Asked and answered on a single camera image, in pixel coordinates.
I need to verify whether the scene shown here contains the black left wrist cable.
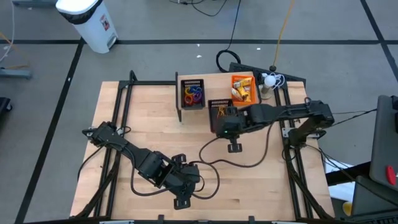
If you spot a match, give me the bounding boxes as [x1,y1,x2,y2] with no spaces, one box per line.
[130,160,221,200]

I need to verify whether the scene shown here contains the orange plastic basket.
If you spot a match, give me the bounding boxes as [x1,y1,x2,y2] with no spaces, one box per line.
[230,74,259,108]

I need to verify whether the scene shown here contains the white floor cable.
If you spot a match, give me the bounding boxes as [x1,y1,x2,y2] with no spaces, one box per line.
[0,0,16,63]

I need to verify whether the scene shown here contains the white trash bin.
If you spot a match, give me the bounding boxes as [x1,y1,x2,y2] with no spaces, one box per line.
[55,0,119,55]

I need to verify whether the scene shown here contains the yellow object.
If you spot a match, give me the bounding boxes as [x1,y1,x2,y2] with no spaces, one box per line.
[342,201,354,217]

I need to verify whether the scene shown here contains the grey table foot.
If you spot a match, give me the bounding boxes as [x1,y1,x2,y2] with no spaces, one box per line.
[0,68,33,80]

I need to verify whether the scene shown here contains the yellow crayon pack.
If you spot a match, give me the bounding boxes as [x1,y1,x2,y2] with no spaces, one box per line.
[238,86,251,103]
[233,77,253,90]
[231,88,244,102]

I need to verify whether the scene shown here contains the orange floor cable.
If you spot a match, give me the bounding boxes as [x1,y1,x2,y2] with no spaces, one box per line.
[0,32,31,70]

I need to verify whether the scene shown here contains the black arm base cable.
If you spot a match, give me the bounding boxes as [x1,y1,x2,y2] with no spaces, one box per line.
[76,144,105,181]

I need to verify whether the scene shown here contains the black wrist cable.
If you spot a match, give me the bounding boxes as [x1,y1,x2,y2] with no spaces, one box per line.
[130,160,221,200]
[198,119,275,169]

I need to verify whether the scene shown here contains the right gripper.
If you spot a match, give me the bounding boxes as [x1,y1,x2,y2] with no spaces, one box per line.
[215,106,251,154]

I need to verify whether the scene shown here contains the wooden shelf riser black legs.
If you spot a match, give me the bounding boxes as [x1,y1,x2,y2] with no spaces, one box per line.
[174,70,262,123]

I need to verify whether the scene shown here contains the grey equipment cart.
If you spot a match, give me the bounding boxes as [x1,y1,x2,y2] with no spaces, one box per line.
[369,95,398,191]

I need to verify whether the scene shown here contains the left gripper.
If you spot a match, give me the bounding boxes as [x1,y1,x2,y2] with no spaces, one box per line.
[166,153,201,210]

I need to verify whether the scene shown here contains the black stand bar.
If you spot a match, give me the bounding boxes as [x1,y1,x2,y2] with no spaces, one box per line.
[325,161,373,187]

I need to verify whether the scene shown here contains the black aluminium table frame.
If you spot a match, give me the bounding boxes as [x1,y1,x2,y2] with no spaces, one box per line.
[73,70,335,222]

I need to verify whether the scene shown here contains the white bulb lamp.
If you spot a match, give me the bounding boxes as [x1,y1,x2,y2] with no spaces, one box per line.
[260,73,285,100]

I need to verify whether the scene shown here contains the red handle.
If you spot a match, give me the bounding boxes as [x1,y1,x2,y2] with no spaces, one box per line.
[386,165,397,187]

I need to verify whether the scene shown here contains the black object on floor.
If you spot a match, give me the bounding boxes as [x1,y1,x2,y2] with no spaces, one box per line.
[0,96,14,126]

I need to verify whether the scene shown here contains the black plastic basket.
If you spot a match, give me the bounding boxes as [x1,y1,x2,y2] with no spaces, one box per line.
[180,78,206,111]
[207,98,234,134]

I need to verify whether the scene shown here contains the black looped floor cable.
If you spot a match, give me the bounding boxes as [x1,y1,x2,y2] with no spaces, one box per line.
[215,0,243,73]

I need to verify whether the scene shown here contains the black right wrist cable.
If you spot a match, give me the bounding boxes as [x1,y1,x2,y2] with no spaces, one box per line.
[198,119,275,169]

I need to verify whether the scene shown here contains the dark grey box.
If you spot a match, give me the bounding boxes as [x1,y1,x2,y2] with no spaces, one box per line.
[350,175,398,224]

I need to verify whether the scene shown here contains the yellow cable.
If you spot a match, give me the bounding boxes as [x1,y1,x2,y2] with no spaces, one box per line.
[269,0,295,72]

